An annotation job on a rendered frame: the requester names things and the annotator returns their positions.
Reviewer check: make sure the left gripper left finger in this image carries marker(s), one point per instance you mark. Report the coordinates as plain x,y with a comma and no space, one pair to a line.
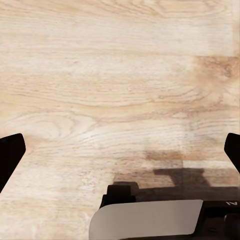
12,149

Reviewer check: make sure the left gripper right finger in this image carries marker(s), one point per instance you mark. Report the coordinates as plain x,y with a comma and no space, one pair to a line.
232,149

